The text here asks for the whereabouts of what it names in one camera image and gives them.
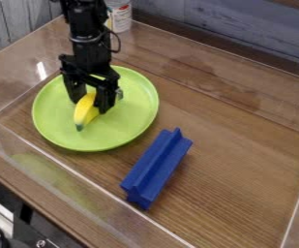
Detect green round plate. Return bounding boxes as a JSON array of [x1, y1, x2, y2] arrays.
[[31, 65, 158, 152]]

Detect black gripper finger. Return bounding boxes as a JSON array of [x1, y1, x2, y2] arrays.
[[93, 85, 116, 114], [62, 73, 86, 104]]

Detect clear acrylic enclosure wall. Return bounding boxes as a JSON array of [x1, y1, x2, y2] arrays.
[[0, 124, 193, 248]]

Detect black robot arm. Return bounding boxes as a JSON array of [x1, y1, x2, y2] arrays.
[[58, 0, 120, 114]]

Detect yellow toy banana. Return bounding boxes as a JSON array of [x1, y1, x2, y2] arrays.
[[72, 91, 100, 132]]

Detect blue plastic block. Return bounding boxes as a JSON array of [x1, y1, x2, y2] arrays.
[[120, 128, 192, 210]]

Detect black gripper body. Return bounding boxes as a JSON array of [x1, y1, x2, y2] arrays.
[[57, 35, 121, 92]]

